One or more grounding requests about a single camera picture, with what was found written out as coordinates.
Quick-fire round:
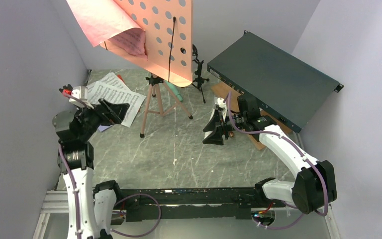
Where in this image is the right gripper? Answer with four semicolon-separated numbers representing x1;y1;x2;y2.
203;110;247;145

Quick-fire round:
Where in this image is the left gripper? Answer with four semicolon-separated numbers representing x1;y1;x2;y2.
78;98;129;141

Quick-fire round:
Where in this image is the purple sheet paper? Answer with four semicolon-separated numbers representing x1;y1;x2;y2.
97;125;111;132

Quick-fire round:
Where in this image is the white sheet music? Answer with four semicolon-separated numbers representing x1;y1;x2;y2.
87;72;130;94
87;82;146;127

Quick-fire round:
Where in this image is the black tripod mic stand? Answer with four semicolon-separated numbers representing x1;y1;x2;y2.
191;44;209;104

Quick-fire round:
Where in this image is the green condenser microphone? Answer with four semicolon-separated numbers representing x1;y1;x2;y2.
167;82;183;102

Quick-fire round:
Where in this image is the pink sheet music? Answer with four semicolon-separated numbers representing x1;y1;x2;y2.
67;0;147;58

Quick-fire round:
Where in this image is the pink music stand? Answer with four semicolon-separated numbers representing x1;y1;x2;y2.
101;0;193;137

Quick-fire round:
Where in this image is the white handheld microphone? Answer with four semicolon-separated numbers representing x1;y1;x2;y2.
204;131;213;139

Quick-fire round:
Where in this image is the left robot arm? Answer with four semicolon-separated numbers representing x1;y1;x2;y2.
52;99;130;239

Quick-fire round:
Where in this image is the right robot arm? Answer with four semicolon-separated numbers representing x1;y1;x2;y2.
202;95;337;217

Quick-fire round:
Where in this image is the wooden board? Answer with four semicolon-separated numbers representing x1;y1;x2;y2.
211;82;293;150

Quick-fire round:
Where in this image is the dark rack audio unit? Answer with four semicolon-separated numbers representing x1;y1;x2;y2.
207;31;344;133

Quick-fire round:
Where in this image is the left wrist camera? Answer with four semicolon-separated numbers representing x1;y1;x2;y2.
60;85;89;108

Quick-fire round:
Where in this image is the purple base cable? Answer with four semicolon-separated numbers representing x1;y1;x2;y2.
110;193;162;238

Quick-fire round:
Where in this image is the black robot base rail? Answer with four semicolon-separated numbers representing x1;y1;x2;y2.
89;186;278;222

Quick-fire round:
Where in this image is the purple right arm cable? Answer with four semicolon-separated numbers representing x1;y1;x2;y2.
224;91;329;231

